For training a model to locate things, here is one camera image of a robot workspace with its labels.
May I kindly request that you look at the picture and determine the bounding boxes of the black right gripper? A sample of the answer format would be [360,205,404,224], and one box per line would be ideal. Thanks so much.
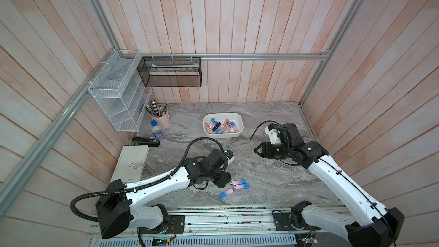
[253,142,292,161]

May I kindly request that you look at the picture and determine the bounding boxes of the pink blue lipstick bottom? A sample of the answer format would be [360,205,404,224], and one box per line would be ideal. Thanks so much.
[219,189,234,199]

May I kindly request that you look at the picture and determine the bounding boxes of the pink blue lipstick tube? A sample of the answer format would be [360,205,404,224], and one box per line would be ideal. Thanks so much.
[230,122,238,132]

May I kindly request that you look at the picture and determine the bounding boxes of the white plastic storage box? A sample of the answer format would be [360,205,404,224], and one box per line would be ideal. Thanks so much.
[202,112,244,138]

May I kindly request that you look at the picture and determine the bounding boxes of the pink clear lip gloss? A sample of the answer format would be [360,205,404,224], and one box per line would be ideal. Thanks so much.
[225,120,234,133]

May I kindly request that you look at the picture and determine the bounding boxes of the pink blue lipstick top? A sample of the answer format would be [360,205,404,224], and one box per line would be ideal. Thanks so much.
[209,118,216,129]

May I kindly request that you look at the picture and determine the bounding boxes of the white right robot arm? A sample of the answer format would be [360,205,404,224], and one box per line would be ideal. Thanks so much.
[254,120,405,247]

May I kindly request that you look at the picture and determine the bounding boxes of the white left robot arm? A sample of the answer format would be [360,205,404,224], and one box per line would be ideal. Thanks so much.
[96,149,234,239]

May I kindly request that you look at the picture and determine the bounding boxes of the small clear water bottle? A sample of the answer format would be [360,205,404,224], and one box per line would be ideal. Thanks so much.
[151,120,163,138]

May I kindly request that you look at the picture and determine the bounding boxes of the pink round cup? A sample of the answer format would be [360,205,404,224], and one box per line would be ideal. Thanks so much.
[152,112,171,129]

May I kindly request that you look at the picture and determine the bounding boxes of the white book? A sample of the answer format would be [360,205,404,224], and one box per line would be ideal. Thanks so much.
[110,145,149,183]

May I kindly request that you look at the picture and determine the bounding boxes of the pens in cup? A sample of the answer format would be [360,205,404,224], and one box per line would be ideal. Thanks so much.
[145,100,169,117]

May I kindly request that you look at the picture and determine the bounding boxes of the black stapler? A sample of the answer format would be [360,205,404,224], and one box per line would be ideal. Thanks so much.
[131,137,160,147]

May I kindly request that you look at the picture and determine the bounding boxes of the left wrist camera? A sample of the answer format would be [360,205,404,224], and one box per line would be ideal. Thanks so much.
[225,150,234,164]

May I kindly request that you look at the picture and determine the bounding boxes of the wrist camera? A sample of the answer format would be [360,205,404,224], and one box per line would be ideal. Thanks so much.
[225,150,234,164]
[264,123,281,145]

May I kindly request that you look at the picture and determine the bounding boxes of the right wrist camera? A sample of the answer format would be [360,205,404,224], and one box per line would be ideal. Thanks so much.
[264,123,281,145]

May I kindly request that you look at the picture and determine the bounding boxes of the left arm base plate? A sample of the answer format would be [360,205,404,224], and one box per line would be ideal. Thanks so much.
[138,215,185,234]

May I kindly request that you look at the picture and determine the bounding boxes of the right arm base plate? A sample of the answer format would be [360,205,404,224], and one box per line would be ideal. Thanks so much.
[271,210,321,232]

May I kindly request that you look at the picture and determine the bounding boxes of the black corrugated cable hose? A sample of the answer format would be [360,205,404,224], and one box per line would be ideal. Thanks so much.
[69,137,225,223]

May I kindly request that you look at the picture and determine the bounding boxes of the black mesh wall basket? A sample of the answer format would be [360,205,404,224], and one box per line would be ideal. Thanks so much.
[137,57,202,88]

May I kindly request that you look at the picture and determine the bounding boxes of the white wire mesh shelf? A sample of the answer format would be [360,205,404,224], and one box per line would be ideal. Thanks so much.
[89,50,152,132]

